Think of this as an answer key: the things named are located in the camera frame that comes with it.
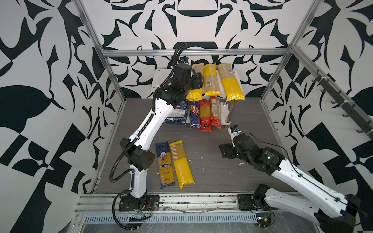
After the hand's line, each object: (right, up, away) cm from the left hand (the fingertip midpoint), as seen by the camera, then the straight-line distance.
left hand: (198, 72), depth 71 cm
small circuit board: (+31, -71, 0) cm, 78 cm away
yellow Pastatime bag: (-8, -51, +13) cm, 53 cm away
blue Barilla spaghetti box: (0, -20, +28) cm, 35 cm away
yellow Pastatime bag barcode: (+17, -7, +5) cm, 19 cm away
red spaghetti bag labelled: (+14, -19, +28) cm, 36 cm away
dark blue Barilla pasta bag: (-11, -21, +23) cm, 33 cm away
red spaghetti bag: (+7, -21, +28) cm, 36 cm away
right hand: (+15, -36, +4) cm, 39 cm away
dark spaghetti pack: (-17, -53, +10) cm, 57 cm away
